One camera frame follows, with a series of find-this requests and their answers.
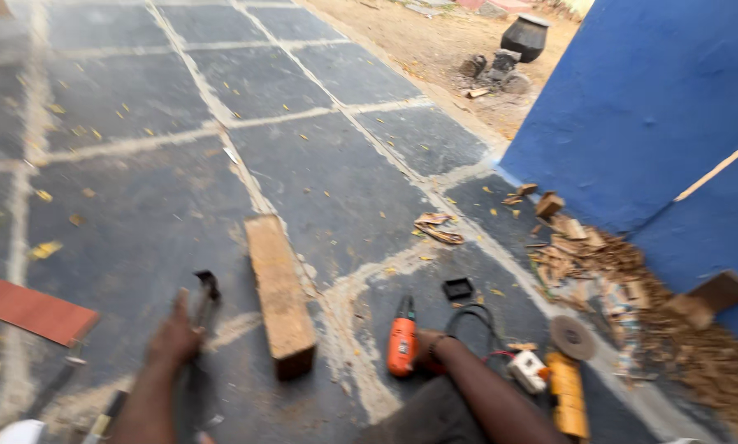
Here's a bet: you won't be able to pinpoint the person's right hand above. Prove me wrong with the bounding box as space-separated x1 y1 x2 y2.
416 329 449 372

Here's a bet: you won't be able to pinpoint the person's left hand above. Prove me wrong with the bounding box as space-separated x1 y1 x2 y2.
146 288 207 371

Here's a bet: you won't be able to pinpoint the black claw hammer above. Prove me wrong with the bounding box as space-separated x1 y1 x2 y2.
174 270 223 435

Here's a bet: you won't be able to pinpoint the orange power drill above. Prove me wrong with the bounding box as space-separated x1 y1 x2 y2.
386 295 422 378

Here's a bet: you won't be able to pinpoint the long wooden beam block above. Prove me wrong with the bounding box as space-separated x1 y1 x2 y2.
244 213 318 382

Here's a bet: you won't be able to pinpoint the dark metal rod tool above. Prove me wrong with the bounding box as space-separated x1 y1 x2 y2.
25 354 89 420

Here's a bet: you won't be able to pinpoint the red-brown flat board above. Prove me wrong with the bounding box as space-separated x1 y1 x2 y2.
0 274 101 348

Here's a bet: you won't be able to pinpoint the white rounded object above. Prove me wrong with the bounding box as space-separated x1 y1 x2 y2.
0 419 48 444

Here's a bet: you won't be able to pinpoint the curled wood shavings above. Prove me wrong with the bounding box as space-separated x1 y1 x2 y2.
412 212 466 246

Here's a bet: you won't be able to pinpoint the small black plastic tray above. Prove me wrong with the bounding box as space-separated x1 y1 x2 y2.
442 277 475 302

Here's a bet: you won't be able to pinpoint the white plug socket box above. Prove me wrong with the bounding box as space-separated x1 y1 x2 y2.
506 350 550 395

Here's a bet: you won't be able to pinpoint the grey hearth stone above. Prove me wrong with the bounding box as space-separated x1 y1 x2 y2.
459 53 488 79
487 49 523 83

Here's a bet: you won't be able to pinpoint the small wooden block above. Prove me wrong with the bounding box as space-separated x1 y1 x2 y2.
534 192 566 219

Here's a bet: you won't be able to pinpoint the grey grinding disc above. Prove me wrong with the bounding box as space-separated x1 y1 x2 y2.
550 315 598 362

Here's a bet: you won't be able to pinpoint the black clay pot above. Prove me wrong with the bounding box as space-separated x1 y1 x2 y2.
500 14 552 64

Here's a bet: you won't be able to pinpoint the heap of wood scraps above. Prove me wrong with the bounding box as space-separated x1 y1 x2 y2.
526 213 738 440

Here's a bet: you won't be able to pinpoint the dark brown wooden board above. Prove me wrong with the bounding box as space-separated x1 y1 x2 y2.
688 269 738 314

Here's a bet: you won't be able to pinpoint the thin wooden stick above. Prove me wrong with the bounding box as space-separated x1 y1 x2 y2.
673 128 738 203

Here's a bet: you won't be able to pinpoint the chisel with pale handle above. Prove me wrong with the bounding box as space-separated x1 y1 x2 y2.
83 390 129 444

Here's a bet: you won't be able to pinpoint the black power cable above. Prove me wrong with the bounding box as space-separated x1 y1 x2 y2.
444 303 504 360

